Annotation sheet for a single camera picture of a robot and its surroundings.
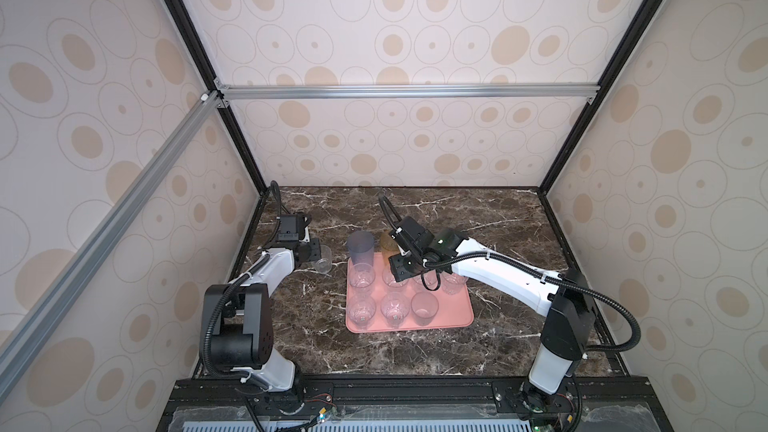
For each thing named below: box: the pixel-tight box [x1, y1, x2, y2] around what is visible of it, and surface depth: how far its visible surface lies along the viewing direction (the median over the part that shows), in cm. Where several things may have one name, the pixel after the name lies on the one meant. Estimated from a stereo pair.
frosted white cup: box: [411, 292, 439, 326], surface depth 83 cm
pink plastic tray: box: [345, 252, 474, 334], surface depth 88 cm
